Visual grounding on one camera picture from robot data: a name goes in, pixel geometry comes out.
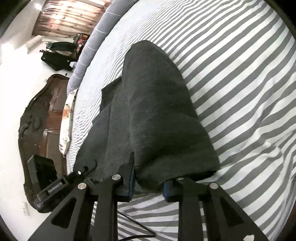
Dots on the black hanging clothes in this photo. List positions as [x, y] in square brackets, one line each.
[63, 55]

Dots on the dark wooden headboard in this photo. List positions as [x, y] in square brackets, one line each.
[39, 134]

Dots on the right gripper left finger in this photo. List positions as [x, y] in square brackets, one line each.
[80, 211]

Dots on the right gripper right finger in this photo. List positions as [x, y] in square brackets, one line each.
[207, 212]

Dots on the floral pillow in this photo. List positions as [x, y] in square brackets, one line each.
[66, 123]

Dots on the patterned window curtain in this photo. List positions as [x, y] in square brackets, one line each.
[65, 19]

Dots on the dark grey denim pants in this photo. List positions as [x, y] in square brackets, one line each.
[148, 113]

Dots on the grey white striped bedsheet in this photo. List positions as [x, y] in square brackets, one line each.
[238, 61]

